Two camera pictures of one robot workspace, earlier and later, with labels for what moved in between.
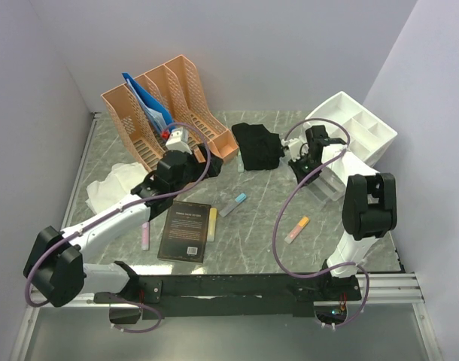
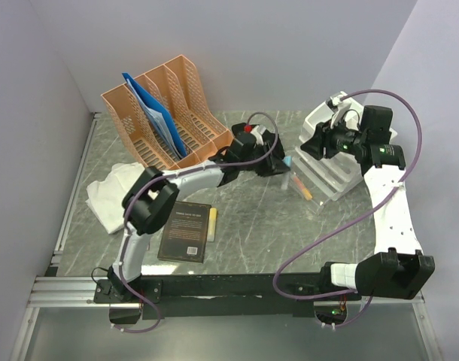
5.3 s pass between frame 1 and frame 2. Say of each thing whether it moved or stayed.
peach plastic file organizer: stayed
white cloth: stayed
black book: stayed
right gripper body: moved
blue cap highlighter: moved
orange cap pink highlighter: moved
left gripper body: moved
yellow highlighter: stayed
